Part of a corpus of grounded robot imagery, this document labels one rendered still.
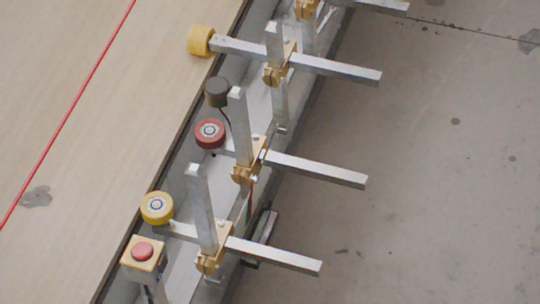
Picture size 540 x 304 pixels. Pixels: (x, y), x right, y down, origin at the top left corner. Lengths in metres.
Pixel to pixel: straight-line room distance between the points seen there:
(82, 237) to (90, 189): 0.14
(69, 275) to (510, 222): 1.64
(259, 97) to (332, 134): 0.74
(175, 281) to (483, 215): 1.24
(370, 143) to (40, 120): 1.38
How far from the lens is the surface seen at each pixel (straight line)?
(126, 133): 2.92
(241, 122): 2.71
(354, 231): 3.76
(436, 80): 4.16
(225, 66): 3.19
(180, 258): 3.02
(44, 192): 2.85
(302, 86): 3.22
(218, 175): 3.15
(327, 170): 2.84
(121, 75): 3.05
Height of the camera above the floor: 3.16
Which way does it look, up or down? 53 degrees down
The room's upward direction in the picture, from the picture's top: 6 degrees counter-clockwise
